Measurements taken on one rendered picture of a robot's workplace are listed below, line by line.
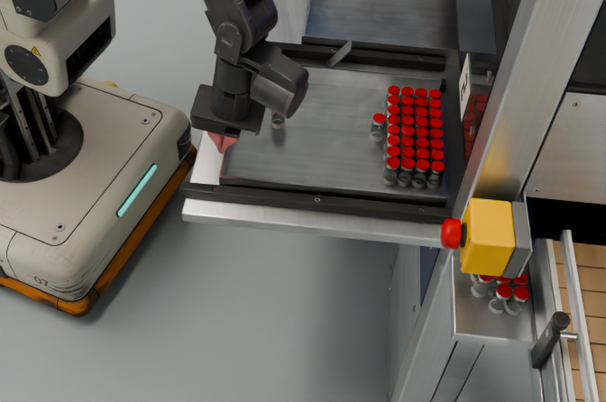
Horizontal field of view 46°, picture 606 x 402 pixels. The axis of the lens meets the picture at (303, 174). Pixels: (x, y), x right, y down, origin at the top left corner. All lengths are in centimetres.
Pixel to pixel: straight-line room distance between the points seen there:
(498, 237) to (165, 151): 128
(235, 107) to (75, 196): 98
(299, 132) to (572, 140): 46
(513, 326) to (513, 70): 37
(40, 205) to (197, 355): 55
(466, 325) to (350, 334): 98
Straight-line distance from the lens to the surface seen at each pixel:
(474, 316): 102
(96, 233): 186
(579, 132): 90
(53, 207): 192
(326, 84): 127
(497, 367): 141
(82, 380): 197
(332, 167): 114
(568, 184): 97
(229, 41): 92
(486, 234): 91
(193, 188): 109
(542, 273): 102
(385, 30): 139
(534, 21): 78
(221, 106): 102
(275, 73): 94
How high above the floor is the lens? 175
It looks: 50 degrees down
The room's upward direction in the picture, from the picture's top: 3 degrees clockwise
